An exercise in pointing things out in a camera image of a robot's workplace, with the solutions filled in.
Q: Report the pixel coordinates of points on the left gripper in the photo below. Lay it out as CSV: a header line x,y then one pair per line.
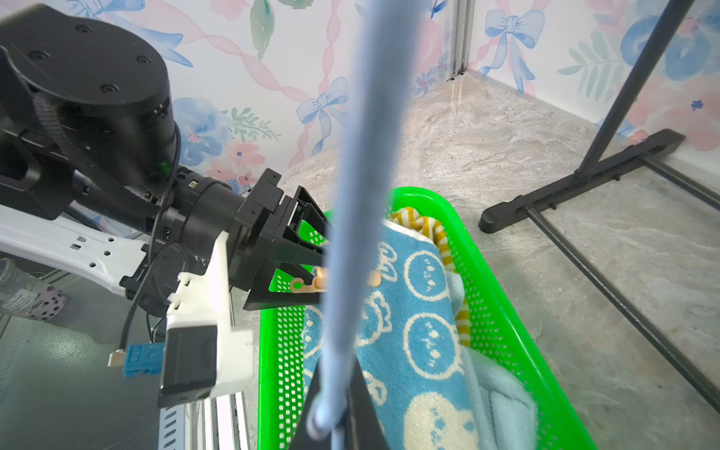
x,y
203,207

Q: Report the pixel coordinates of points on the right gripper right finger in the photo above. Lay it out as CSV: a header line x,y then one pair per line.
x,y
362,426

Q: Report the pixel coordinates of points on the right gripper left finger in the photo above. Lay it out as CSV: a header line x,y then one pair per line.
x,y
306,437

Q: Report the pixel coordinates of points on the orange clothespin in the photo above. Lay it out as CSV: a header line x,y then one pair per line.
x,y
318,284

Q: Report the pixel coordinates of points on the teal patterned towel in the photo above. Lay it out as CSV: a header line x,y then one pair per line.
x,y
409,350

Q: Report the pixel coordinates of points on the yellow striped towel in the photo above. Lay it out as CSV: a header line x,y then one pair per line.
x,y
433,229

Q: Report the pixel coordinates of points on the light green towel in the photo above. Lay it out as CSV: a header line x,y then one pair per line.
x,y
505,415

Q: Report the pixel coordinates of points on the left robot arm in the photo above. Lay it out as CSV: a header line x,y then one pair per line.
x,y
87,117

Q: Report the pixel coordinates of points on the green plastic basket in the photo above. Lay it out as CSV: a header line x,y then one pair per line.
x,y
496,331

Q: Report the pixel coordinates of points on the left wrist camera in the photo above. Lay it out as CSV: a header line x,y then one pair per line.
x,y
204,355

